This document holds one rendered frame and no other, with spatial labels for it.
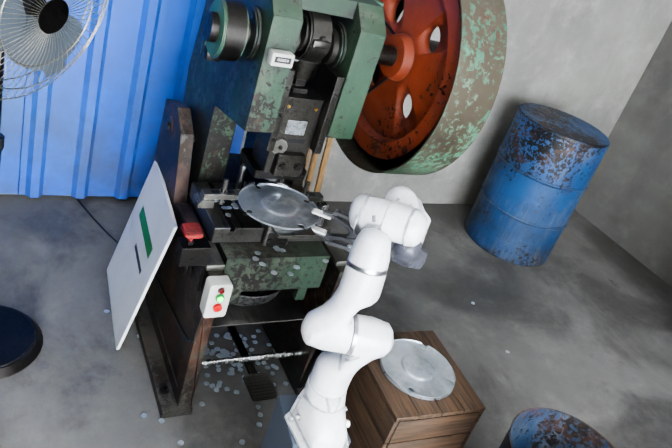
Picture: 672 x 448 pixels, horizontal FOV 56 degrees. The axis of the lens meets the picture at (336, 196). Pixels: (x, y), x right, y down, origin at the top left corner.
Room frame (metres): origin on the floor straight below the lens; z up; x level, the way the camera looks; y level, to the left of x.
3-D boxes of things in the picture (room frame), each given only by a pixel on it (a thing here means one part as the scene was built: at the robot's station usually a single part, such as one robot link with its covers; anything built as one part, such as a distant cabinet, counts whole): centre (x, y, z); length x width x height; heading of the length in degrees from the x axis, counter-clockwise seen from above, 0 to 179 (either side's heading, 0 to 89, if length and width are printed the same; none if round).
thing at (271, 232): (1.89, 0.15, 0.72); 0.25 x 0.14 x 0.14; 34
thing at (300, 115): (2.00, 0.22, 1.04); 0.17 x 0.15 x 0.30; 34
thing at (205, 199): (1.94, 0.39, 0.76); 0.17 x 0.06 x 0.10; 124
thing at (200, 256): (1.67, 0.37, 0.62); 0.10 x 0.06 x 0.20; 124
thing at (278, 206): (1.93, 0.18, 0.78); 0.29 x 0.29 x 0.01
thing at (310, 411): (1.35, -0.17, 0.52); 0.22 x 0.19 x 0.14; 26
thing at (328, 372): (1.39, -0.19, 0.71); 0.18 x 0.11 x 0.25; 104
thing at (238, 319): (2.04, 0.25, 0.31); 0.43 x 0.42 x 0.01; 124
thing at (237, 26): (1.91, 0.46, 1.31); 0.22 x 0.12 x 0.22; 34
